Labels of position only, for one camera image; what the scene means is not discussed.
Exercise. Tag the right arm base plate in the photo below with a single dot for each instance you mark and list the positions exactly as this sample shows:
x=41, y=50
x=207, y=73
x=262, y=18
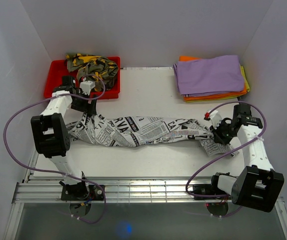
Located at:
x=208, y=192

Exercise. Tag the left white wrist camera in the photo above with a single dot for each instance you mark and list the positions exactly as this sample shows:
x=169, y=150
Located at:
x=85, y=87

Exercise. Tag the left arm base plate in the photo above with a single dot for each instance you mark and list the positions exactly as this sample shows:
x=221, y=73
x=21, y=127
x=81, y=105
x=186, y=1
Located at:
x=97, y=193

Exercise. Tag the camouflage trousers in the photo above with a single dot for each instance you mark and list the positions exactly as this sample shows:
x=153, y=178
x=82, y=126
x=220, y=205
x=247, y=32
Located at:
x=95, y=68

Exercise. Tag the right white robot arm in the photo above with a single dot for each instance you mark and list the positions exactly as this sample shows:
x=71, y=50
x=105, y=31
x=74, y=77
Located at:
x=258, y=185

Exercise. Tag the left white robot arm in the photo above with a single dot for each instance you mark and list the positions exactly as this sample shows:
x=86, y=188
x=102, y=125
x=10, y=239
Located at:
x=51, y=137

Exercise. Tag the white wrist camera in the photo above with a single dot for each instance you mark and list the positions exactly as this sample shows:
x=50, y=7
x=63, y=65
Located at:
x=215, y=118
x=85, y=87

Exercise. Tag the folded yellow trousers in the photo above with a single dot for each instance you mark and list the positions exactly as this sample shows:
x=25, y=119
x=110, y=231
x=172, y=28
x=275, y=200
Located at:
x=247, y=87

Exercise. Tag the folded purple trousers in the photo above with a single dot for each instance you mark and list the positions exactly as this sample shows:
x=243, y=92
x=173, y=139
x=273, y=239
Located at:
x=208, y=75

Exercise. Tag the aluminium mounting rail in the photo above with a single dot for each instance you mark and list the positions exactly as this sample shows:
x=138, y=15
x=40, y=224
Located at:
x=117, y=191

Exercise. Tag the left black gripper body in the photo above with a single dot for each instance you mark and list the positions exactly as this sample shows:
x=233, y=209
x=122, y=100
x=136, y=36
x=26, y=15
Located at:
x=79, y=104

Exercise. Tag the newspaper print trousers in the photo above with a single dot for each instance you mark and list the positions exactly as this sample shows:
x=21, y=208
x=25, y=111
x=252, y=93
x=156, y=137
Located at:
x=135, y=131

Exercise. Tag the red plastic bin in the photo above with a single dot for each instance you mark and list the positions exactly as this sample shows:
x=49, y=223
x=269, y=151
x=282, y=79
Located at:
x=58, y=69

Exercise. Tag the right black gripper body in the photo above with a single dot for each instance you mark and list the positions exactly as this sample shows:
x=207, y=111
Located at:
x=224, y=132

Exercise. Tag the folded orange trousers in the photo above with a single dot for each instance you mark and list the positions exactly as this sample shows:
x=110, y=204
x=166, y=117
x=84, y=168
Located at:
x=208, y=98

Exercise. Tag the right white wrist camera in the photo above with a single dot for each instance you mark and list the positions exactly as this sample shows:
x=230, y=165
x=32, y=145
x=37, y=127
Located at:
x=215, y=118

